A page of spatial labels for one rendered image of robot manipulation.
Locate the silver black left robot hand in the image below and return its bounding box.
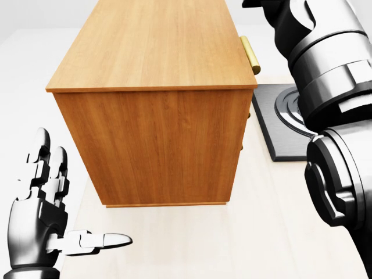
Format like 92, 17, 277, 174
6, 127, 134, 270

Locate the wooden cabinet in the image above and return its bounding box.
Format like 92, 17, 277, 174
45, 0, 259, 208

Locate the flat dark stove plate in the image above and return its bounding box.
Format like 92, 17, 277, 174
251, 83, 319, 162

